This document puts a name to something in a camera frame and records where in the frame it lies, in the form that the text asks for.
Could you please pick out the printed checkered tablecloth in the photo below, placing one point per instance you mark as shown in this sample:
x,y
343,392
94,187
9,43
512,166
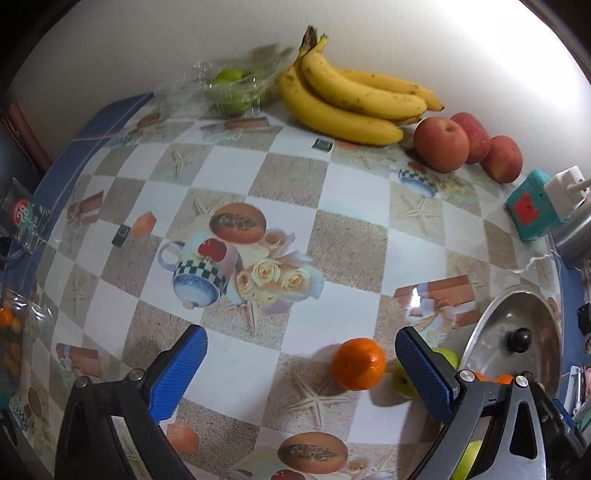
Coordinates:
x,y
351,194

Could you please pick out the printed paper packets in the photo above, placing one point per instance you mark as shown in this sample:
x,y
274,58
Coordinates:
x,y
582,378

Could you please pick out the clear glass with red label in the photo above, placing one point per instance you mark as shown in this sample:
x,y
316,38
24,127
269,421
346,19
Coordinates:
x,y
27,217

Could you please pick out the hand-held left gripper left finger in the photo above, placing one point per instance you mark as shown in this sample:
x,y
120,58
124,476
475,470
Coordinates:
x,y
182,364

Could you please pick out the teal box with red mark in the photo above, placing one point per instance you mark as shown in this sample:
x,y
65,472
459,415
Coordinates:
x,y
531,207

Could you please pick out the clear plastic clamshell container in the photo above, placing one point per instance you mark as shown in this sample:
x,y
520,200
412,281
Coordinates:
x,y
184,87

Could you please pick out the clear bag of snacks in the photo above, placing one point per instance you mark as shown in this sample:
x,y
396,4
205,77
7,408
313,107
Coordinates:
x,y
11,332

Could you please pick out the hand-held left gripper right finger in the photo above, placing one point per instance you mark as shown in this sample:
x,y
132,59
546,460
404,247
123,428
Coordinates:
x,y
422,369

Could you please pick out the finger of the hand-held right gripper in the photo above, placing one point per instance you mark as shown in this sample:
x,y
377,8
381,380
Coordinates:
x,y
561,429

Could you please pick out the yellow banana bunch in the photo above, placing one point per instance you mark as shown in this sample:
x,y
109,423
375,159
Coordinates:
x,y
332,115

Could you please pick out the stainless steel bowl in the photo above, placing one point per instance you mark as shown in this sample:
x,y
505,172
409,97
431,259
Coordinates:
x,y
535,314

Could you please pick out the dark purple plum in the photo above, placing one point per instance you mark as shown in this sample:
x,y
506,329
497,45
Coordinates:
x,y
521,340

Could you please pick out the white power plug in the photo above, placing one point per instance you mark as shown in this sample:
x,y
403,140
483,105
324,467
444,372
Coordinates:
x,y
565,182

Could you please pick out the small bright green apple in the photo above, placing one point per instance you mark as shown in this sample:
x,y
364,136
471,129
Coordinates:
x,y
468,457

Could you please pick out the red apple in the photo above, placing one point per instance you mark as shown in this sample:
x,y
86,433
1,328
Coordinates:
x,y
441,143
503,159
478,138

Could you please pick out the pile of small green apples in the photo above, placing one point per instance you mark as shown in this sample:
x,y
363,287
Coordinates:
x,y
235,90

